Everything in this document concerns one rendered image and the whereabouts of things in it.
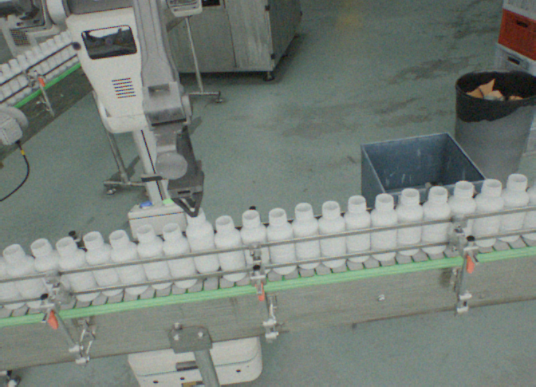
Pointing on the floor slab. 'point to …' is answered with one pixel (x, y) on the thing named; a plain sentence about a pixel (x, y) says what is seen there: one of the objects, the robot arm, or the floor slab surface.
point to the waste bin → (494, 120)
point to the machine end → (239, 29)
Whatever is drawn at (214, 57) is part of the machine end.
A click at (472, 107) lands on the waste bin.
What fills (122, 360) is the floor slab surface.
